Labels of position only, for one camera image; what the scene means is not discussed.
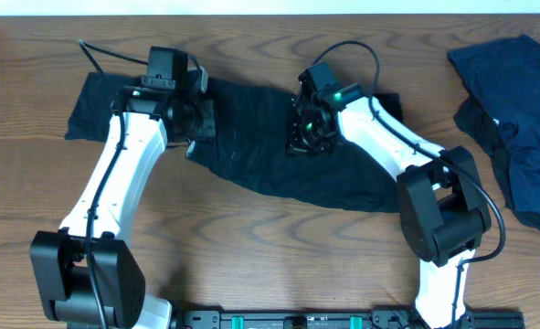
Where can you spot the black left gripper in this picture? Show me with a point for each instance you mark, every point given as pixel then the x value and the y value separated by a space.
pixel 203 121

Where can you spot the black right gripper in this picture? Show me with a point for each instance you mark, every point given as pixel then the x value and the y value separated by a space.
pixel 300 138

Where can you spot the black shorts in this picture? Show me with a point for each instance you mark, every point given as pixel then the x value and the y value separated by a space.
pixel 250 150

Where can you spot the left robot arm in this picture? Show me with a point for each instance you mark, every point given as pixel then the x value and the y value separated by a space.
pixel 85 271

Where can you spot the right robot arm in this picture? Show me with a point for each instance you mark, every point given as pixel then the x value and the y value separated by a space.
pixel 443 208

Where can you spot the dark navy clothes pile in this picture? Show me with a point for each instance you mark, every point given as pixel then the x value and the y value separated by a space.
pixel 502 115

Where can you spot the folded black cloth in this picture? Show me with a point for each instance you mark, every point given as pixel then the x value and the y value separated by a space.
pixel 90 118

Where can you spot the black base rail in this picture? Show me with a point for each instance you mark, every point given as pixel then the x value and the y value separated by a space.
pixel 377 319

